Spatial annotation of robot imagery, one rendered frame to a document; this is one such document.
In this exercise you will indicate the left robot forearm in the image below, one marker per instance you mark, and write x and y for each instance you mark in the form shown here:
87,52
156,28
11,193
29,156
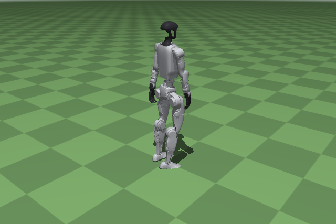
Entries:
154,76

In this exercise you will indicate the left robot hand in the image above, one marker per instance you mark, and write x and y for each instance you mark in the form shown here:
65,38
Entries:
151,94

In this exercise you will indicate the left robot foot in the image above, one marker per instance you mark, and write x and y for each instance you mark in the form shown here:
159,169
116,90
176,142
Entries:
157,157

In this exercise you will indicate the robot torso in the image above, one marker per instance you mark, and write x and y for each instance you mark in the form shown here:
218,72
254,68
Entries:
167,68

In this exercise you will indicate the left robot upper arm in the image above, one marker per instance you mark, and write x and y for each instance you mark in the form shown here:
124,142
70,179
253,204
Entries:
155,66

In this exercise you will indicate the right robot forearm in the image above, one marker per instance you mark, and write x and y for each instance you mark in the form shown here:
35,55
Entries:
185,84

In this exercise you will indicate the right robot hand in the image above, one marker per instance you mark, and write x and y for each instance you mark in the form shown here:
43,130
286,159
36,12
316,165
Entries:
188,100

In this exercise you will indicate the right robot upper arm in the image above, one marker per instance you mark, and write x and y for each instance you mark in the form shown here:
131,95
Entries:
178,54

